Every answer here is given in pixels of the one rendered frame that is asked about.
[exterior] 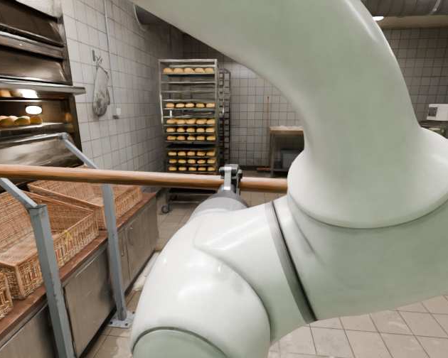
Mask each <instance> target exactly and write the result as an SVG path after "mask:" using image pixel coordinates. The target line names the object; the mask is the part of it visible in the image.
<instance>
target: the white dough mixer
mask: <svg viewBox="0 0 448 358"><path fill-rule="evenodd" d="M427 119H429V120H426V121H420V122H418V124H419V125H420V127H421V128H424V129H428V130H430V131H433V132H435V133H437V134H439V135H441V136H443V137H444V138H446V139H448V104H430V105H429V110H428V114H427ZM435 120H436V122H437V124H426V123H431V121H432V122H433V121H435ZM442 121H445V123H447V124H442ZM421 123H422V124H421ZM423 123H425V124H423Z"/></svg>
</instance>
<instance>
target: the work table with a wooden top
mask: <svg viewBox="0 0 448 358"><path fill-rule="evenodd" d="M287 127H288V126H286V128H281V127H278V126H269V130H270V156H269V168H271V176H270V178H273V171H274V170H280V171H289V169H290V168H283V167H282V164H281V163H280V161H274V139H275V138H304V132H303V129H293V128H292V129H288V128H287ZM271 157H272V160H271Z"/></svg>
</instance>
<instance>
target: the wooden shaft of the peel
mask: <svg viewBox="0 0 448 358"><path fill-rule="evenodd" d="M0 178H13V179H26V180H50V181H63V182H76V183H102V184H115V185H140V186H153V187H165V188H190V189H204V190H219V188H220V186H221V185H222V184H223V182H224V179H220V175H195V174H180V173H154V172H139V171H125V170H98V169H84V168H58V167H43V166H17V165H2V164H0ZM238 188H239V189H240V191H242V192H267V193H280V194H287V190H288V184H287V179H276V178H250V177H242V179H240V183H238Z"/></svg>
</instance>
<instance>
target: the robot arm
mask: <svg viewBox="0 0 448 358"><path fill-rule="evenodd" d="M129 1H131V2H132V3H134V4H136V5H137V6H140V7H142V8H143V9H145V10H147V11H148V12H150V13H152V14H154V15H155V16H158V17H159V18H161V19H163V20H164V21H166V22H168V23H170V24H171V25H173V26H175V27H177V28H179V29H180V30H182V31H184V32H185V33H187V34H189V35H191V36H193V37H194V38H196V39H198V40H200V41H201V42H203V43H205V44H207V45H209V46H210V47H212V48H214V49H216V50H217V51H219V52H221V53H222V54H224V55H226V56H228V57H229V58H231V59H233V60H235V61H236V62H238V63H240V64H241V65H243V66H245V67H246V68H248V69H249V70H251V71H253V72H254V73H256V74H257V75H259V76H260V77H261V78H263V79H264V80H266V81H267V82H269V83H270V84H271V85H272V86H273V87H274V88H276V89H277V90H278V91H279V92H280V93H281V94H282V95H283V96H284V97H285V98H286V99H287V101H288V102H289V103H290V104H291V106H292V107H293V109H294V110H295V112H296V114H297V116H298V118H299V120H300V122H301V125H302V129H303V132H304V150H303V151H302V152H301V153H300V154H299V155H298V156H297V158H296V159H295V160H294V162H293V164H292V165H291V167H290V169H289V173H288V176H287V184H288V190H287V195H286V196H284V197H281V198H279V199H277V200H274V201H271V202H268V203H265V204H263V205H258V206H256V207H251V208H249V206H248V204H247V203H246V201H244V200H243V199H242V198H241V197H240V193H241V191H240V189H239V188H238V183H240V179H242V170H239V169H240V166H239V165H236V164H225V166H224V167H220V169H219V173H220V179H224V182H223V184H222V185H221V186H220V188H219V190H218V192H217V193H216V194H214V195H212V196H210V197H209V198H208V199H207V200H206V201H205V202H203V203H201V204H200V205H199V206H197V208H196V209H195V210H194V211H193V214H192V215H191V217H190V219H189V221H187V223H186V224H185V226H183V227H182V228H180V230H178V231H177V233H175V235H173V237H172V238H171V239H170V240H169V242H168V243H167V244H166V246H165V247H164V249H163V250H162V252H161V253H160V254H159V256H158V258H157V260H156V261H155V263H154V265H153V267H152V269H151V271H150V273H149V275H148V277H147V280H146V283H145V284H144V288H143V291H142V294H141V296H140V299H139V302H138V306H137V310H136V313H135V316H134V322H133V326H132V334H131V342H130V350H131V353H132V355H133V358H267V357H268V354H269V350H270V347H271V346H272V345H273V344H274V343H276V342H277V341H279V340H280V339H282V338H283V337H284V336H286V335H288V334H289V333H290V332H292V331H294V330H296V329H298V328H300V327H302V326H304V325H307V324H309V323H312V322H316V321H320V320H326V319H330V318H339V317H348V316H360V315H367V314H371V313H376V312H380V311H384V310H390V309H393V308H399V307H402V306H405V305H410V304H413V303H418V302H421V301H424V300H428V299H430V298H435V297H437V296H440V295H444V294H447V293H448V139H446V138H444V137H443V136H441V135H439V134H437V133H435V132H433V131H430V130H428V129H424V128H421V127H420V125H419V124H418V122H417V119H416V116H415V113H414V110H413V108H412V103H411V100H410V96H409V93H408V90H407V87H406V84H405V81H404V78H403V76H402V73H401V71H400V67H399V65H398V62H397V60H396V57H395V56H394V54H393V52H392V50H391V48H390V46H389V44H388V42H387V40H386V39H385V36H384V35H383V32H382V31H381V29H380V27H379V26H378V24H377V23H376V22H375V20H374V18H373V17H372V16H371V14H370V12H369V11H368V10H367V8H366V7H365V6H364V5H363V4H362V3H361V1H360V0H129Z"/></svg>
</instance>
